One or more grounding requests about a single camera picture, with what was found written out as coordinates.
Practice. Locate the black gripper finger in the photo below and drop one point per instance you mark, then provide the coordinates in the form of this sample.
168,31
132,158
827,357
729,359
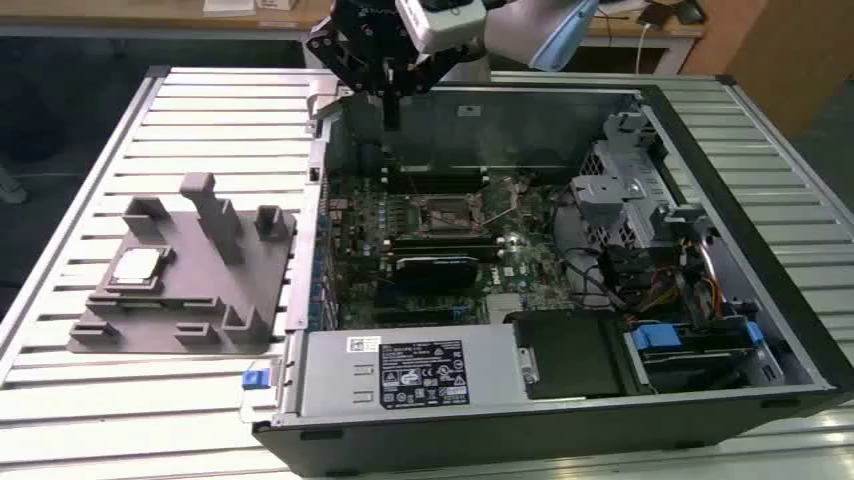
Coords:
340,60
434,70

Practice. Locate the silver CPU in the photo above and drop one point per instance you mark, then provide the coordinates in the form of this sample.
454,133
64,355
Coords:
138,265

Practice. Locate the white paper box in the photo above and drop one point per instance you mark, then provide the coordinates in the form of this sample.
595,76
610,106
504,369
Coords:
227,5
276,4

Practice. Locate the black RAM slot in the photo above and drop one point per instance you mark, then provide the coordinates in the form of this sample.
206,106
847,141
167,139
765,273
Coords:
440,240
440,257
434,186
434,175
440,251
434,181
434,170
440,245

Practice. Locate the black power adapter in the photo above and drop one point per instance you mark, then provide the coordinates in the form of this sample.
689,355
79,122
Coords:
657,14

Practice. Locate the grey metal drive cage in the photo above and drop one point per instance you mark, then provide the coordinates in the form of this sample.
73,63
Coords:
607,192

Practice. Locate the wooden desk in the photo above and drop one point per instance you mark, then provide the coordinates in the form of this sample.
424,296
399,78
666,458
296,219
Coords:
100,17

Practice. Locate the green motherboard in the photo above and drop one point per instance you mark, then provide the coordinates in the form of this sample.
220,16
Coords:
534,240

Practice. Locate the black computer mouse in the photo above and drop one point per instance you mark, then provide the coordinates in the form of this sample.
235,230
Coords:
690,12

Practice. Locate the black graphics card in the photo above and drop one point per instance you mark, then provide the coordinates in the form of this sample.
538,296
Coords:
434,275

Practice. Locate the silver chipset heatsink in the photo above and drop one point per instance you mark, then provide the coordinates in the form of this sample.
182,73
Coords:
507,305

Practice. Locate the grey parts rack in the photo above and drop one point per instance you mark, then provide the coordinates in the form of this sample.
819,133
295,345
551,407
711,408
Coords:
200,280

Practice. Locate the wooden cabinet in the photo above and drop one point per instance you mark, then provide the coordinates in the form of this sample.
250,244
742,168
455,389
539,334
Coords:
787,60

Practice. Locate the green RAM stick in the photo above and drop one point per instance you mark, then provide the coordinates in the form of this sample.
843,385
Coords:
167,303

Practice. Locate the grey chair leg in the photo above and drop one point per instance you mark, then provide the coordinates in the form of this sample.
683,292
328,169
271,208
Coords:
13,190

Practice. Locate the black plastic shroud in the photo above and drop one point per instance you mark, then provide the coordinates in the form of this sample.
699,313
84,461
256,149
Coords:
574,355

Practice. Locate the grey power supply unit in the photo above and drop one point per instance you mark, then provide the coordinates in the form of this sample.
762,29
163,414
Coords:
334,370

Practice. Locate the blue disk carrier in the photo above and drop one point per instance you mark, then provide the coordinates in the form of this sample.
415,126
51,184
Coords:
654,337

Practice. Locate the blue case latch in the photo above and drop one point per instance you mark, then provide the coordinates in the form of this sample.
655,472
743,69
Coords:
256,380

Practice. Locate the black PC case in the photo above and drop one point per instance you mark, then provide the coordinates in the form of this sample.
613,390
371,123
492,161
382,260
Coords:
467,440

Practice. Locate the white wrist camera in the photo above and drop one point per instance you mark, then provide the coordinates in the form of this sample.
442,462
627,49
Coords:
447,25

